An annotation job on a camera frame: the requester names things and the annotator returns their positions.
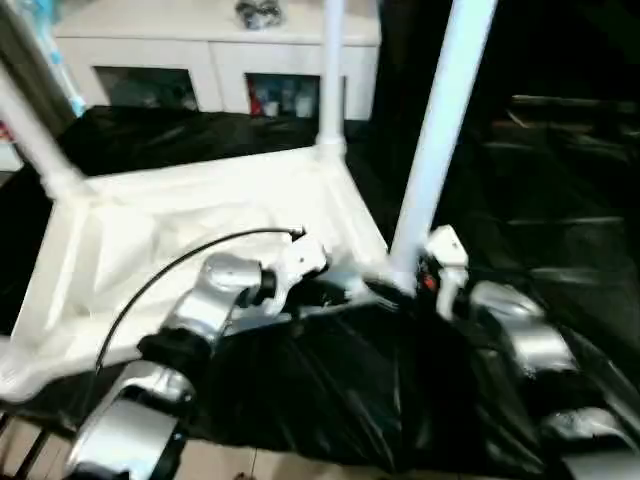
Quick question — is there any white plastic table leg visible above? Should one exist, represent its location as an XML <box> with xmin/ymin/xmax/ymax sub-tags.
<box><xmin>386</xmin><ymin>0</ymin><xmax>499</xmax><ymax>293</ymax></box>
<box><xmin>317</xmin><ymin>0</ymin><xmax>350</xmax><ymax>159</ymax></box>
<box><xmin>0</xmin><ymin>68</ymin><xmax>89</xmax><ymax>203</ymax></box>

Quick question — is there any white plastic table top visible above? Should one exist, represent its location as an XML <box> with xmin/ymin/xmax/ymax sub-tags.
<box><xmin>0</xmin><ymin>143</ymin><xmax>403</xmax><ymax>403</ymax></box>

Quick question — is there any black plastic mat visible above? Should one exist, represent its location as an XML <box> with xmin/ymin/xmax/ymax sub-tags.
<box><xmin>0</xmin><ymin>100</ymin><xmax>640</xmax><ymax>473</ymax></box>

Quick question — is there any black metal bar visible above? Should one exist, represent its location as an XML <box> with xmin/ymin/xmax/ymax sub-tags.
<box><xmin>510</xmin><ymin>93</ymin><xmax>640</xmax><ymax>123</ymax></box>

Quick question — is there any white cabinet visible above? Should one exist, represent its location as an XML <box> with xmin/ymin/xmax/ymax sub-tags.
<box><xmin>50</xmin><ymin>0</ymin><xmax>384</xmax><ymax>121</ymax></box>

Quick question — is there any grey crumpled bundle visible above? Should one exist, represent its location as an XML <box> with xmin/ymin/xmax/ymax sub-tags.
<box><xmin>235</xmin><ymin>0</ymin><xmax>284</xmax><ymax>30</ymax></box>

